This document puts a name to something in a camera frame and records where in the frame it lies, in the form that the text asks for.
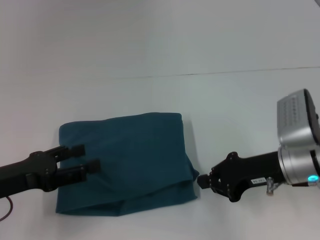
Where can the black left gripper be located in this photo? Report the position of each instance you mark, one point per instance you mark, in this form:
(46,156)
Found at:
(25,172)

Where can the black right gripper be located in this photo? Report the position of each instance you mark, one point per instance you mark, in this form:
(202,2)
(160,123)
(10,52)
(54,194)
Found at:
(252,172)

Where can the teal blue shirt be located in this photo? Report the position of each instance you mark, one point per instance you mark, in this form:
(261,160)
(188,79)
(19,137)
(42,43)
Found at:
(137,155)

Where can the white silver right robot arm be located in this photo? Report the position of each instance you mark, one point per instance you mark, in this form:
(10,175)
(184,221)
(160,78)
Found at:
(300,165)

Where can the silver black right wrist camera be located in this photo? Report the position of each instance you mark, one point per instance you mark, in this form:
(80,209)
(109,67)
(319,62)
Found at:
(297,117)

